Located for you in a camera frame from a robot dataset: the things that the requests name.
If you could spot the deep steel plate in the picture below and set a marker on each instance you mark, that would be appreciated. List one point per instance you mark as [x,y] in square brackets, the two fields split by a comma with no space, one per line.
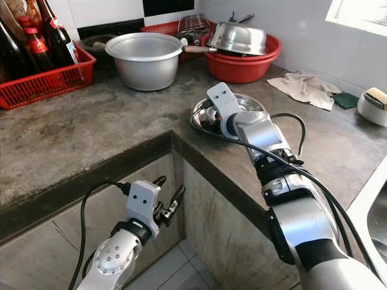
[253,104]

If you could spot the yellow sponge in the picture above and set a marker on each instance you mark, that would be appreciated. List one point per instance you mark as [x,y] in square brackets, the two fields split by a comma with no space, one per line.
[376,95]

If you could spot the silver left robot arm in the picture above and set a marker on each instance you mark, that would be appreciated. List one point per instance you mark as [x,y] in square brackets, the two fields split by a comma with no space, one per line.
[112,260]

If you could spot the upturned steel mixing bowl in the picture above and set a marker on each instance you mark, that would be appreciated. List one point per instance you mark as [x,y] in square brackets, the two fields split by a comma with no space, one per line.
[239,37]

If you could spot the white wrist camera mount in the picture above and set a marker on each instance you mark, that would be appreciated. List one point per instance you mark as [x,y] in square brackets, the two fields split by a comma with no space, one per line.
[143,205]
[225,104]

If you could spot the dark red-capped labelled bottle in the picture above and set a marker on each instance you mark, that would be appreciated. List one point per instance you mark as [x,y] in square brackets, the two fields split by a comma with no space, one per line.
[59,36]

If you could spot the aluminium cooking pot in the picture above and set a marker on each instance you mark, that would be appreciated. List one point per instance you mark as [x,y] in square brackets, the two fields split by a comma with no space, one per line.
[144,65]

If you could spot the dark shallow pan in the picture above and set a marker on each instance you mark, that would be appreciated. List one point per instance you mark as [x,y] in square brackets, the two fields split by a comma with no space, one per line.
[97,43]

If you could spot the green scouring pad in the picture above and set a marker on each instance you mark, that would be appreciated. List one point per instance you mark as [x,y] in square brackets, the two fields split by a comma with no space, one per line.
[346,100]

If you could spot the flat red plastic basket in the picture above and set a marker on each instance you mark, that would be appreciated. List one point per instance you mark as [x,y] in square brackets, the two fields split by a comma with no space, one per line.
[157,27]

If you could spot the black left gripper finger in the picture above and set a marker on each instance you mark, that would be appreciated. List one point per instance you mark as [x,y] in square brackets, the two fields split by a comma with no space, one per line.
[178,198]
[159,179]

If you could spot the white window frame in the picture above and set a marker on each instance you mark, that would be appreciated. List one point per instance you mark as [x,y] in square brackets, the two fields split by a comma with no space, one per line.
[360,15]

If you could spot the small red-labelled sauce bottle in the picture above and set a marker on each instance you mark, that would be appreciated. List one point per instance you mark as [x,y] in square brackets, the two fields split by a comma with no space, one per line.
[37,48]

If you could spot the beige cloth rag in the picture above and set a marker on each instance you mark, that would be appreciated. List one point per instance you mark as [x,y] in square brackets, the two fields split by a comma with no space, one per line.
[305,89]

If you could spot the red plastic bottle basket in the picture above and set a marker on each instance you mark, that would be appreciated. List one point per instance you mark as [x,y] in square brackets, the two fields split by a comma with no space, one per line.
[48,84]

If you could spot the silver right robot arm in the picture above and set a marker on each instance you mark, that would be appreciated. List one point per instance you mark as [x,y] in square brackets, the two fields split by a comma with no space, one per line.
[308,226]

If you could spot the brown wooden board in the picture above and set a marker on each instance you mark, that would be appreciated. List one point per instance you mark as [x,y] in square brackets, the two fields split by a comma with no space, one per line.
[15,9]

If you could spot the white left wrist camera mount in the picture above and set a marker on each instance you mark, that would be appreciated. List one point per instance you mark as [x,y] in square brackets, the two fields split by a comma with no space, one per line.
[143,205]

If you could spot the red plastic basin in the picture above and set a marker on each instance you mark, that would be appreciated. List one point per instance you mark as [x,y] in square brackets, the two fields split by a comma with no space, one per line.
[242,66]

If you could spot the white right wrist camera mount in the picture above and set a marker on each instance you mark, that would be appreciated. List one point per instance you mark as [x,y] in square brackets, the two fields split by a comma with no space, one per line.
[225,104]

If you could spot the white ceramic bowl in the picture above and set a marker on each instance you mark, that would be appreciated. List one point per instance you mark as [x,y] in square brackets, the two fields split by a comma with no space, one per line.
[372,112]

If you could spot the amber red-capped bottle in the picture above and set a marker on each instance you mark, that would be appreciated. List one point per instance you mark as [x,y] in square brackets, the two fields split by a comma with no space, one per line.
[33,9]

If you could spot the tall dark yellow-capped bottle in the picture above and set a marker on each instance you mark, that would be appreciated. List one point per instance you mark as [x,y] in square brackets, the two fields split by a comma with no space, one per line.
[12,51]

